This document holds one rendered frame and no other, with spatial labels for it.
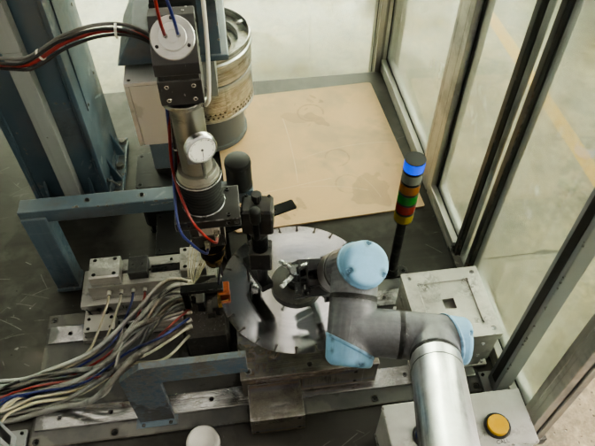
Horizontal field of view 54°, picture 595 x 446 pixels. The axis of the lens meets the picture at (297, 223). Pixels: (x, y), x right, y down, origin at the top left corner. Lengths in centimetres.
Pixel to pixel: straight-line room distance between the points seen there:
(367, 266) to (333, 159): 96
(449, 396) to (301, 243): 64
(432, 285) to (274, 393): 43
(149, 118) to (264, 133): 98
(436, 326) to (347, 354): 14
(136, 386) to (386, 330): 54
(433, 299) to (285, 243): 35
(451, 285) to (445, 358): 54
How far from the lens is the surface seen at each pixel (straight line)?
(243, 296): 126
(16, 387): 150
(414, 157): 125
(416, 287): 135
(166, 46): 81
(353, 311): 89
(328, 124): 194
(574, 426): 235
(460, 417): 78
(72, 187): 169
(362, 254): 88
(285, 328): 121
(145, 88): 93
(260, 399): 129
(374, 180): 176
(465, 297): 136
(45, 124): 155
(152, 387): 122
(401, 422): 120
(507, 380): 138
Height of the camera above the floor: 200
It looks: 50 degrees down
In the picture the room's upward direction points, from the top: straight up
